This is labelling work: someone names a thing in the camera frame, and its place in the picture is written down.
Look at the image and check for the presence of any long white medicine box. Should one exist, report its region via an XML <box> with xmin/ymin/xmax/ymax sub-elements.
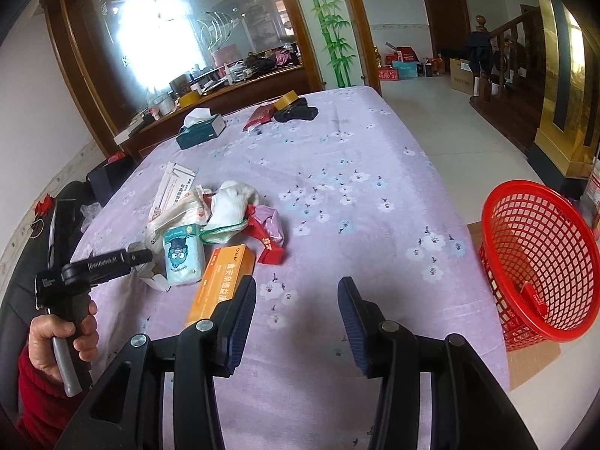
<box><xmin>149</xmin><ymin>162</ymin><xmax>194</xmax><ymax>224</ymax></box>

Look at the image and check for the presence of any wooden sideboard cabinet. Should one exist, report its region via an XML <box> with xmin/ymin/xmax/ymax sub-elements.
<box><xmin>115</xmin><ymin>63</ymin><xmax>325</xmax><ymax>161</ymax></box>

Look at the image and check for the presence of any small red carton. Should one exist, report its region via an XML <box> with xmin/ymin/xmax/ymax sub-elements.
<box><xmin>522</xmin><ymin>283</ymin><xmax>548</xmax><ymax>320</ymax></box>

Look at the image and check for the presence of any clear plastic bag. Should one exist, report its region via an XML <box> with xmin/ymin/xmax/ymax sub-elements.
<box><xmin>80</xmin><ymin>202</ymin><xmax>102</xmax><ymax>234</ymax></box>

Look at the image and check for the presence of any person's left forearm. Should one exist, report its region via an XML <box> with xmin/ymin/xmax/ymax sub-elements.
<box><xmin>16</xmin><ymin>341</ymin><xmax>92</xmax><ymax>442</ymax></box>

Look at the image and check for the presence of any green bamboo wall decal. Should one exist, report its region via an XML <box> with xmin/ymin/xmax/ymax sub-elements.
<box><xmin>297</xmin><ymin>0</ymin><xmax>358</xmax><ymax>88</ymax></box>

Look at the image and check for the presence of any orange medicine box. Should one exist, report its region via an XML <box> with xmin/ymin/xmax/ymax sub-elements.
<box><xmin>185</xmin><ymin>245</ymin><xmax>257</xmax><ymax>330</ymax></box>

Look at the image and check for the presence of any white plastic wrapper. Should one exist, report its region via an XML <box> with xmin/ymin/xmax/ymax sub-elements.
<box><xmin>138</xmin><ymin>185</ymin><xmax>216</xmax><ymax>294</ymax></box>

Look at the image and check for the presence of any bright red wrapper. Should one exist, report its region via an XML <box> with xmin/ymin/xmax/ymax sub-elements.
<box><xmin>244</xmin><ymin>204</ymin><xmax>286</xmax><ymax>266</ymax></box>

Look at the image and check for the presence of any flat cardboard sheet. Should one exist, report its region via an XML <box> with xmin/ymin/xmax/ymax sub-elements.
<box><xmin>466</xmin><ymin>220</ymin><xmax>564</xmax><ymax>392</ymax></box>

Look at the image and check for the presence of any blue cartoon tissue packet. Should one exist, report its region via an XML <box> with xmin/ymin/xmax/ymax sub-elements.
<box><xmin>162</xmin><ymin>223</ymin><xmax>207</xmax><ymax>287</ymax></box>

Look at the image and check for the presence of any pink crumpled wrapper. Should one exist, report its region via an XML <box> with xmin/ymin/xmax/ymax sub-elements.
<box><xmin>253</xmin><ymin>204</ymin><xmax>287</xmax><ymax>247</ymax></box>

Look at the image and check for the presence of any black pistol-shaped tool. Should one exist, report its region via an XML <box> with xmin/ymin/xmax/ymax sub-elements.
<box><xmin>273</xmin><ymin>97</ymin><xmax>320</xmax><ymax>123</ymax></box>

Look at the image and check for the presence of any purple floral tablecloth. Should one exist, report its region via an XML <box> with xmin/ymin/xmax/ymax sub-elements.
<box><xmin>70</xmin><ymin>85</ymin><xmax>513</xmax><ymax>450</ymax></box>

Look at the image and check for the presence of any pile of assorted household items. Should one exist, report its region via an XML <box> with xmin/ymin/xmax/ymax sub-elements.
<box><xmin>139</xmin><ymin>42</ymin><xmax>304</xmax><ymax>119</ymax></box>

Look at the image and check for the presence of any wooden staircase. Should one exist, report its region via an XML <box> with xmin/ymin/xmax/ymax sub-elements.
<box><xmin>469</xmin><ymin>4</ymin><xmax>550</xmax><ymax>152</ymax></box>

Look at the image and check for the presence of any dark jacket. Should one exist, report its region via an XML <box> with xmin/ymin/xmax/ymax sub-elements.
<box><xmin>466</xmin><ymin>30</ymin><xmax>498</xmax><ymax>78</ymax></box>

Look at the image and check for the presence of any green tissue box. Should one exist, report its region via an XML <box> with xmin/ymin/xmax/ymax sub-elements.
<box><xmin>175</xmin><ymin>108</ymin><xmax>226</xmax><ymax>150</ymax></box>

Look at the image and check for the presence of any wood-framed glass partition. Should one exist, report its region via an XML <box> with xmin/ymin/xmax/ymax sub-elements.
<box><xmin>40</xmin><ymin>0</ymin><xmax>381</xmax><ymax>151</ymax></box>

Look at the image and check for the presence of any red plastic mesh basket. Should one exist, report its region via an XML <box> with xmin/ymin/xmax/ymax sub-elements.
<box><xmin>479</xmin><ymin>180</ymin><xmax>600</xmax><ymax>353</ymax></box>

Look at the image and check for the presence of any person's left hand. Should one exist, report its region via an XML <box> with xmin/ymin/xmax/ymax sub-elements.
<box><xmin>28</xmin><ymin>299</ymin><xmax>101</xmax><ymax>378</ymax></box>

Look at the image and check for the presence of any black chair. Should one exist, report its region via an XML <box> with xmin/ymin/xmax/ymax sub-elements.
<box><xmin>0</xmin><ymin>180</ymin><xmax>97</xmax><ymax>366</ymax></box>

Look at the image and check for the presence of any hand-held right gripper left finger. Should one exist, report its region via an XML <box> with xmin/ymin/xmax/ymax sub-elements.
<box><xmin>54</xmin><ymin>276</ymin><xmax>258</xmax><ymax>450</ymax></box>

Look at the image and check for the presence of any white cotton glove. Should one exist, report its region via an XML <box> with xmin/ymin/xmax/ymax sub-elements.
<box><xmin>201</xmin><ymin>180</ymin><xmax>259</xmax><ymax>245</ymax></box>

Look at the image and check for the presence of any dark red packet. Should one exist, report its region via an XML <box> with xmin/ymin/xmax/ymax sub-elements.
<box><xmin>242</xmin><ymin>104</ymin><xmax>277</xmax><ymax>133</ymax></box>

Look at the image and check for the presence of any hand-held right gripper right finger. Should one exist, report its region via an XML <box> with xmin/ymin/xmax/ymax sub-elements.
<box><xmin>337</xmin><ymin>276</ymin><xmax>540</xmax><ymax>450</ymax></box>

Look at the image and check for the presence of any teal carton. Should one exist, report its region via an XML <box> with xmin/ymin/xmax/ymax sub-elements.
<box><xmin>392</xmin><ymin>60</ymin><xmax>425</xmax><ymax>81</ymax></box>

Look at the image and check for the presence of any brown wooden door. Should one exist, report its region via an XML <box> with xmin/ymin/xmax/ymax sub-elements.
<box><xmin>417</xmin><ymin>0</ymin><xmax>472</xmax><ymax>65</ymax></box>

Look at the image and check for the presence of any golden framed panel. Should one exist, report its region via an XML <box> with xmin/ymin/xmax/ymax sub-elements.
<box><xmin>529</xmin><ymin>0</ymin><xmax>600</xmax><ymax>180</ymax></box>

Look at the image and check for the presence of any brown cardboard box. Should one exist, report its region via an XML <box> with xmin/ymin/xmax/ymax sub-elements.
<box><xmin>448</xmin><ymin>57</ymin><xmax>475</xmax><ymax>94</ymax></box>

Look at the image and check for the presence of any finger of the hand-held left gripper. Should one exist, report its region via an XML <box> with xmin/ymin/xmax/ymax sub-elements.
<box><xmin>126</xmin><ymin>243</ymin><xmax>155</xmax><ymax>275</ymax></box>

